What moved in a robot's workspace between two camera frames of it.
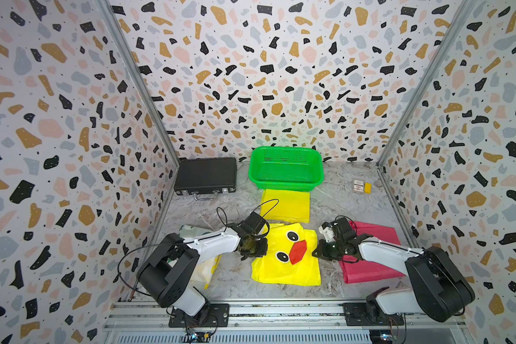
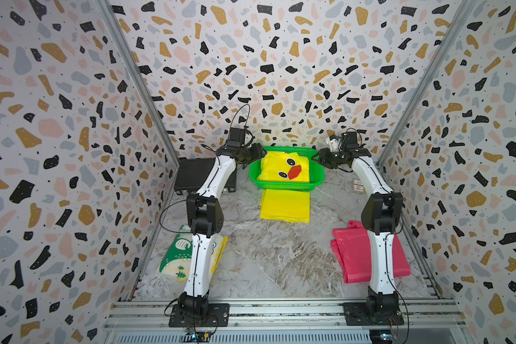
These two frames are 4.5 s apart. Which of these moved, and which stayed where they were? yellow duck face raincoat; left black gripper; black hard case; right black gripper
Moved: right black gripper; yellow duck face raincoat; left black gripper
Stayed: black hard case
